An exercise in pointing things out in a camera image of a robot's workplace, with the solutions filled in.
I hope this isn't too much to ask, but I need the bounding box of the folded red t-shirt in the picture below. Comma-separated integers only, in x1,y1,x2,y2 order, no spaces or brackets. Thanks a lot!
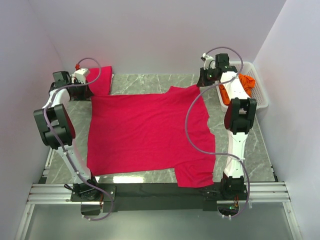
86,66,113,97

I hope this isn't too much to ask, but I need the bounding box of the crumpled orange t-shirt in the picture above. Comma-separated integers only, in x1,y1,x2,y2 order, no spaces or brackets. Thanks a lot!
218,73,256,106

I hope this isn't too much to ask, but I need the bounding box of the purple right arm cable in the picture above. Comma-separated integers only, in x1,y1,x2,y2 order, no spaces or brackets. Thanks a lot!
184,46,251,218

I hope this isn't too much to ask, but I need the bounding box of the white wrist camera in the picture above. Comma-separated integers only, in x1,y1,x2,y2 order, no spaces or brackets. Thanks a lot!
70,68,90,84
201,53,216,70

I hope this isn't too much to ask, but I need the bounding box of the red t-shirt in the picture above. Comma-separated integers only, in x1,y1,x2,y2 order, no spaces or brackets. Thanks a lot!
86,66,113,97
87,85,216,188

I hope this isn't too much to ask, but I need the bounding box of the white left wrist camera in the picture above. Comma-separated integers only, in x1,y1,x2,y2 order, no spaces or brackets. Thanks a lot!
70,68,90,84

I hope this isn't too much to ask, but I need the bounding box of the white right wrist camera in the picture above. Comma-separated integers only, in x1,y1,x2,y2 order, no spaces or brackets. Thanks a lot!
201,53,216,70

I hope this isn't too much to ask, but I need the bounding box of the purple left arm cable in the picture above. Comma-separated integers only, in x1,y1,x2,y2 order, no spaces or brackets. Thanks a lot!
43,57,116,222

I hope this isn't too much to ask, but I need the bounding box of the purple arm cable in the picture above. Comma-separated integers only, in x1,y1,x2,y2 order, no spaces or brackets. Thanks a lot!
43,57,116,222
184,46,251,218

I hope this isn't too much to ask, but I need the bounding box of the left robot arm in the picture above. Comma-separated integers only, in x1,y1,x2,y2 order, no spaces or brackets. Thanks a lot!
33,68,104,202

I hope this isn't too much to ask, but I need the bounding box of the aluminium extrusion rail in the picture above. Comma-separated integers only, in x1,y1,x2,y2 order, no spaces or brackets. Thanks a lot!
26,182,291,205

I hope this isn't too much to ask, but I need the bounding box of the white plastic basket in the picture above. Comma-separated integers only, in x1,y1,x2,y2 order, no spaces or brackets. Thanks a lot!
216,60,269,113

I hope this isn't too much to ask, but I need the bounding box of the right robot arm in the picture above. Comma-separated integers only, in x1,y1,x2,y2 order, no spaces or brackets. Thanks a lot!
197,53,257,200

